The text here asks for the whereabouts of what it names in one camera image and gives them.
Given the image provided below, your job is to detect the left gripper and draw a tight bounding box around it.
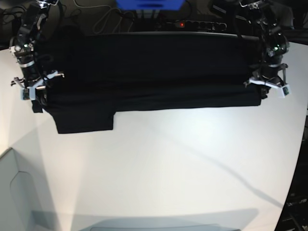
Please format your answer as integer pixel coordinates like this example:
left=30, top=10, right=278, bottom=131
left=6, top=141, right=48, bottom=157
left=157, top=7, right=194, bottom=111
left=244, top=63, right=288, bottom=99

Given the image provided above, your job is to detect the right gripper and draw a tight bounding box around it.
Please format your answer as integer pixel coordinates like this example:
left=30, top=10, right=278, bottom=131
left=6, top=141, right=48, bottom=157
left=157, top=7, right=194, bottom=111
left=11, top=61, right=65, bottom=113

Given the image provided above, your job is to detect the black T-shirt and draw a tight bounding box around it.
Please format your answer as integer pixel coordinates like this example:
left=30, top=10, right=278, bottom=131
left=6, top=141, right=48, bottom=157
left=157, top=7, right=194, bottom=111
left=36, top=32, right=261, bottom=134

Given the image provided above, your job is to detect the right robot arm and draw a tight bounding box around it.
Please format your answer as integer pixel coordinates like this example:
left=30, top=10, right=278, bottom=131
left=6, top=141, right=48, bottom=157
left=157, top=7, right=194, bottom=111
left=9, top=0, right=64, bottom=113

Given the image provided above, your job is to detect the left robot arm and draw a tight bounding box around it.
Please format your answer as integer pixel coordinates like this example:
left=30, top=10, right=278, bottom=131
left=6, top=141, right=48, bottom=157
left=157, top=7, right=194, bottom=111
left=238, top=0, right=291, bottom=98

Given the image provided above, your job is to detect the black power strip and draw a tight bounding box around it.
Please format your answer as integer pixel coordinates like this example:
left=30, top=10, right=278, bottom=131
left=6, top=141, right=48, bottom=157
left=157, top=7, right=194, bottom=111
left=167, top=20, right=227, bottom=32

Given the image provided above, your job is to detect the blue plastic bin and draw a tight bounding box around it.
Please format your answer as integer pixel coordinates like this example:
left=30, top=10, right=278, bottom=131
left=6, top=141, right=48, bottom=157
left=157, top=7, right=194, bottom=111
left=116, top=0, right=184, bottom=11

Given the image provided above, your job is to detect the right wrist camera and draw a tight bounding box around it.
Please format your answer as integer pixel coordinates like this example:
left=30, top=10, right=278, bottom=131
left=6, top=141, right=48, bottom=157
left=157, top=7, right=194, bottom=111
left=20, top=87, right=36, bottom=101

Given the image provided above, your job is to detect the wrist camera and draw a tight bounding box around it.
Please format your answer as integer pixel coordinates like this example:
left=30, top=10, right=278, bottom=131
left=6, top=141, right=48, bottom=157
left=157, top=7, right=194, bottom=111
left=277, top=84, right=291, bottom=98
left=20, top=87, right=36, bottom=101

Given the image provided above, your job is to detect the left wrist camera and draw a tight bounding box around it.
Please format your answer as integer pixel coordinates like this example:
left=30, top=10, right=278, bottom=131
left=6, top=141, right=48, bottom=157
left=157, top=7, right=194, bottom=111
left=277, top=84, right=291, bottom=98

